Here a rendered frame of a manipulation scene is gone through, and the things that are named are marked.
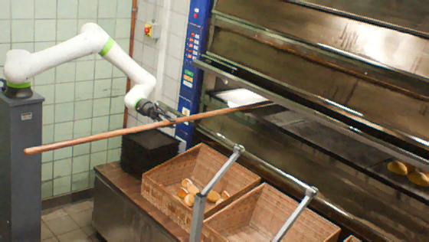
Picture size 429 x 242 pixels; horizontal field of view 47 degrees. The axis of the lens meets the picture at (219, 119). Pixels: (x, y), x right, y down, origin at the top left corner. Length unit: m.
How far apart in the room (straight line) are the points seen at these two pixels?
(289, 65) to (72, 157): 1.97
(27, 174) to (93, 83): 1.07
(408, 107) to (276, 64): 0.79
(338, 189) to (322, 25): 0.85
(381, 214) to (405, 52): 0.79
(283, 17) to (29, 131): 1.53
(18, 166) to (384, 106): 1.97
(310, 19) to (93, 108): 1.93
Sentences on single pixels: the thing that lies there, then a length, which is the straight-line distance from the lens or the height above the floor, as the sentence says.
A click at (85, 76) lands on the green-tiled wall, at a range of 3.77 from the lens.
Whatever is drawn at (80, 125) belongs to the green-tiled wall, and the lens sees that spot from 3.89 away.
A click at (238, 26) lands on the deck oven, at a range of 2.97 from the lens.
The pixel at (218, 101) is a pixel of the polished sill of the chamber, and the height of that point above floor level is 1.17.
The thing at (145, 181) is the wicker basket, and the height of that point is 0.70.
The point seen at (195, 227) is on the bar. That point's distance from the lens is 2.57.
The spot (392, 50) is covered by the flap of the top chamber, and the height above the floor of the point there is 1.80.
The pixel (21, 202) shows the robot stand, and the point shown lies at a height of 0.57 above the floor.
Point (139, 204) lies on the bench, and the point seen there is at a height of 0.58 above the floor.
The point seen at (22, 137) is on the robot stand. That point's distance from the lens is 2.91.
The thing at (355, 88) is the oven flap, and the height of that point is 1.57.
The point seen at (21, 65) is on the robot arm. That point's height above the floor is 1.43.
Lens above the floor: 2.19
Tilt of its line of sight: 21 degrees down
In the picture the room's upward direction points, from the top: 9 degrees clockwise
